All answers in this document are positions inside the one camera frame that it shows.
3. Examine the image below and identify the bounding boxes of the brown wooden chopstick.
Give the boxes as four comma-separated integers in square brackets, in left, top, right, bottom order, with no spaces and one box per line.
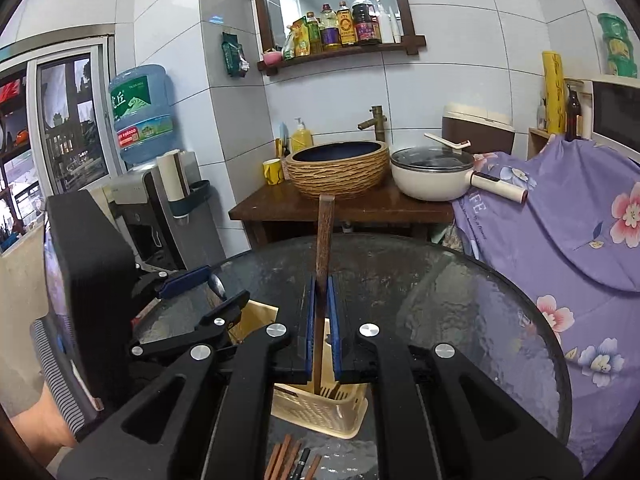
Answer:
[312,194,335,394]
[264,434,292,480]
[304,455,322,480]
[279,440,300,480]

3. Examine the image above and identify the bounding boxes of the water dispenser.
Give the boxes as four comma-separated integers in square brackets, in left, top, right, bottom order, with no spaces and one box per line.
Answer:
[107,151,224,271]

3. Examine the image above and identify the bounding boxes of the dark wooden sink counter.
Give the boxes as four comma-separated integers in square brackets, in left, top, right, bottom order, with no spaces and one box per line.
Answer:
[229,178,454,248]

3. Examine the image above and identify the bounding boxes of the black chopstick silver band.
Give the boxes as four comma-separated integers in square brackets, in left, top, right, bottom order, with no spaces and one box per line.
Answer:
[291,448,310,480]

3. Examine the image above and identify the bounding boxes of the cream plastic utensil holder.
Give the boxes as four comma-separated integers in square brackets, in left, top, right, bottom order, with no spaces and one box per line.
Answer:
[226,299,370,440]

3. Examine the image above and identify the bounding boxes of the yellow mug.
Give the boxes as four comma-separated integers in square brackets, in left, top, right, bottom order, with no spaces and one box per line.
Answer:
[262,158,285,185]

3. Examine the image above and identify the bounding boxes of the round glass table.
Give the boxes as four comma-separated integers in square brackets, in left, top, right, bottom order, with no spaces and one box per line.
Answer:
[131,233,574,480]

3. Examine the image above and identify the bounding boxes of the glass display cabinet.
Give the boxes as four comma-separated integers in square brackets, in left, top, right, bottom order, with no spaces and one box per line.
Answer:
[1,36,124,244]

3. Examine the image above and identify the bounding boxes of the yellow soap bottle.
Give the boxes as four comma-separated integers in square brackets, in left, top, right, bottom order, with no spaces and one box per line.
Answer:
[290,117,314,154]

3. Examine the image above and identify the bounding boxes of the blue water jug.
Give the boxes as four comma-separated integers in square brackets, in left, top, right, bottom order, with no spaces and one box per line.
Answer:
[108,64,179,167]

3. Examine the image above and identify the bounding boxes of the woven pattern basin sink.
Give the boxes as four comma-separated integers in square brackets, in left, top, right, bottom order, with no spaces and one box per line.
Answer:
[285,141,390,200]

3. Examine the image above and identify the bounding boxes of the purple floral cloth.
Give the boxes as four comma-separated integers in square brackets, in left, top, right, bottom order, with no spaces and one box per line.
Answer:
[452,138,639,471]

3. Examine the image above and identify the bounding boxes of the green hanging packet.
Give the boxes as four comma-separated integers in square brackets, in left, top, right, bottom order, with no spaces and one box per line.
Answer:
[221,32,250,78]

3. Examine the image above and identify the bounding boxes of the pink bowl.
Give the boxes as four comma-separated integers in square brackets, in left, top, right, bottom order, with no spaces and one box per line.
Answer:
[262,49,283,66]

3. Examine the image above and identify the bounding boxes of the bronze faucet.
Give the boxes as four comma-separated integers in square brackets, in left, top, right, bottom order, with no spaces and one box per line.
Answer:
[357,105,387,142]

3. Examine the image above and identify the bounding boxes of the white electric pot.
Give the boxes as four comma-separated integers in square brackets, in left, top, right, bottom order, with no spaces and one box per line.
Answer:
[390,133,528,204]

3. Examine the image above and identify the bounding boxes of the yellow snack bag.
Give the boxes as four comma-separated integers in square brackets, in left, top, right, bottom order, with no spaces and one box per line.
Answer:
[291,18,311,58]

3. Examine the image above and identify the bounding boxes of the purple label bottle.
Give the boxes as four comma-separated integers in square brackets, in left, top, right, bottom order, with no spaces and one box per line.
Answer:
[320,3,342,51]

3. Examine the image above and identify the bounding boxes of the brown white trash bin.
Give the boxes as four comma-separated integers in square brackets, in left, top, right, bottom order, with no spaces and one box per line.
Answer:
[442,103,515,154]

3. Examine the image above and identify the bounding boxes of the orange label sauce bottle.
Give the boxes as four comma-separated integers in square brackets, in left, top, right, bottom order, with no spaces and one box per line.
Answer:
[336,1,358,47]

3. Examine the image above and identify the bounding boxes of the dark soy sauce bottle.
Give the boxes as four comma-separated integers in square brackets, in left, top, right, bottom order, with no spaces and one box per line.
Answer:
[352,0,381,44]

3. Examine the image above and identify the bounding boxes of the wooden framed mirror shelf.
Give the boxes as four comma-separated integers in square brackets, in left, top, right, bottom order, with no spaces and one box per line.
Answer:
[253,0,426,76]

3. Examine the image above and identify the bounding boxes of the dark glass bottle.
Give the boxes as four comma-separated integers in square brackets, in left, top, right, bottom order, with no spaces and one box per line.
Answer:
[565,87,582,142]

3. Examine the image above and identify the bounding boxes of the white microwave oven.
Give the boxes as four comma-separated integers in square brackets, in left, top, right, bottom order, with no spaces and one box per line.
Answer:
[579,75,640,162]

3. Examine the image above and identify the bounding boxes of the yellow roll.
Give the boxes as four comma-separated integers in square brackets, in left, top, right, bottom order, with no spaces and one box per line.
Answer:
[541,51,566,136]

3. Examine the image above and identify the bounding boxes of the green stacked containers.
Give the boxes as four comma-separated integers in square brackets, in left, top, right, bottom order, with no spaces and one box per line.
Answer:
[597,13,638,78]

